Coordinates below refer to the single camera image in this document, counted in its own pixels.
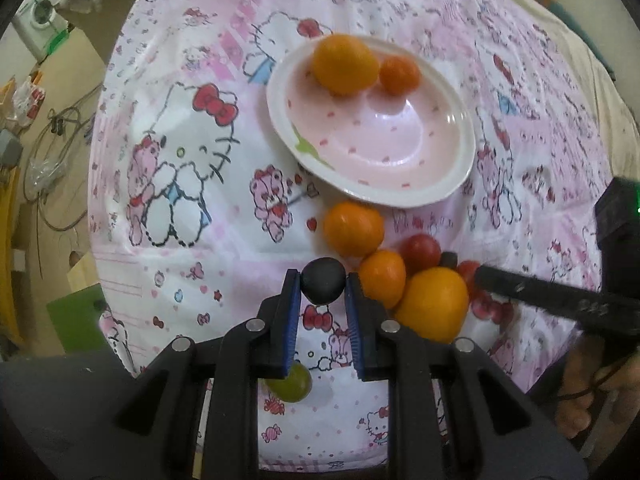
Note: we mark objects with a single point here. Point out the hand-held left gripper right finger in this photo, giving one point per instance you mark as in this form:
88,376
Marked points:
355,310

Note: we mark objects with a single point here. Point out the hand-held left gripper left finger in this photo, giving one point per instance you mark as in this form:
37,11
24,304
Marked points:
292,310

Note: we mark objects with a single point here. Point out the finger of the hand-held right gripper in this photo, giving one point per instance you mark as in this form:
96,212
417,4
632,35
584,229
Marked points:
530,292

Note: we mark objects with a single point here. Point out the black grape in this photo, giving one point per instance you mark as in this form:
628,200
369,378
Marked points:
448,259
323,280

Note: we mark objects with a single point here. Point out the small orange tomato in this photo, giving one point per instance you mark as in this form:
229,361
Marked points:
382,275
399,74

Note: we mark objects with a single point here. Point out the red cherry tomato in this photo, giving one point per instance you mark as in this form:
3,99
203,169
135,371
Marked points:
470,275
421,251

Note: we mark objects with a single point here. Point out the green tomato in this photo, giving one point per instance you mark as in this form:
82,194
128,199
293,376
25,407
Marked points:
295,385

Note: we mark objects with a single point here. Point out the large orange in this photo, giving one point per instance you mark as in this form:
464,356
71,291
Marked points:
344,62
432,305

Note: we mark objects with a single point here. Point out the pink white bowl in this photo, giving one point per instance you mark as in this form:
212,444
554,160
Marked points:
380,140

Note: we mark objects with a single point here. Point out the person's right hand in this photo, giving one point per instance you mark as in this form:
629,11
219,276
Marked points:
575,405

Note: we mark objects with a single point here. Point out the pink cartoon printed blanket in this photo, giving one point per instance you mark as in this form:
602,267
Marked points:
210,250

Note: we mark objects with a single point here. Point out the cream duvet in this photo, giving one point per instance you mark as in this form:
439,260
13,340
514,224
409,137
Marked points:
575,30

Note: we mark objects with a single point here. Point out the cardboard box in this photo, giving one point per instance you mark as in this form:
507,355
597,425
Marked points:
82,272

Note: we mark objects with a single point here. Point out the green box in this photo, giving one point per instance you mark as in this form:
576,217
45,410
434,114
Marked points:
75,320

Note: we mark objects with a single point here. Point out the small orange tomato in bowl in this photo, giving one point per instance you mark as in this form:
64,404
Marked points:
399,74

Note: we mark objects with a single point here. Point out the clear plastic bag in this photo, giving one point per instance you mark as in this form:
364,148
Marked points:
42,172

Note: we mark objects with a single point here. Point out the yellow furniture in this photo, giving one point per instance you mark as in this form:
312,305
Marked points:
6,260

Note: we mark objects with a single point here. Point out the grey box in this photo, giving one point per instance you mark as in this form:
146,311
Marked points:
7,147

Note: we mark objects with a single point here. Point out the white red plastic bag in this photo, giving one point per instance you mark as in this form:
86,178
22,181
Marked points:
25,100

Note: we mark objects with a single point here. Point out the green plastic basin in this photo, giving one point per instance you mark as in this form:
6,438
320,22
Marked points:
56,41

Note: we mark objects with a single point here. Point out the white washing machine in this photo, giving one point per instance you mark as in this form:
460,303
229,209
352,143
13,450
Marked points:
35,15

